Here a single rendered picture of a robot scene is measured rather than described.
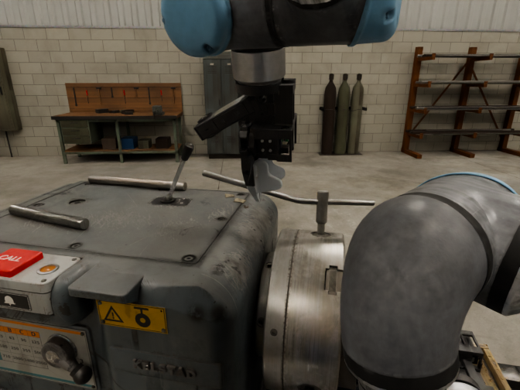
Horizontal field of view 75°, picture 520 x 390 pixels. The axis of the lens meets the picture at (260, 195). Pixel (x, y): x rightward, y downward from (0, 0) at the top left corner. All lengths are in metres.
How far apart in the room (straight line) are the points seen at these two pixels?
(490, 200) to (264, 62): 0.30
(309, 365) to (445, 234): 0.37
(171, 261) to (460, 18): 8.26
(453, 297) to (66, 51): 7.73
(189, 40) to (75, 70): 7.44
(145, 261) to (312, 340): 0.29
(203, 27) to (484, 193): 0.31
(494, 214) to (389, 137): 7.60
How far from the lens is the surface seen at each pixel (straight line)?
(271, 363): 0.63
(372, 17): 0.32
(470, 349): 0.68
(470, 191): 0.39
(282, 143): 0.53
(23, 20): 8.22
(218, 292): 0.50
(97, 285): 0.53
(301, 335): 0.59
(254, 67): 0.47
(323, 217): 0.67
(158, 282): 0.52
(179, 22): 0.37
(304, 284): 0.59
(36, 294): 0.59
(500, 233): 0.37
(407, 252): 0.30
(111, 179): 0.98
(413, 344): 0.30
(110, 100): 7.54
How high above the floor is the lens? 1.53
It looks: 19 degrees down
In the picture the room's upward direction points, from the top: straight up
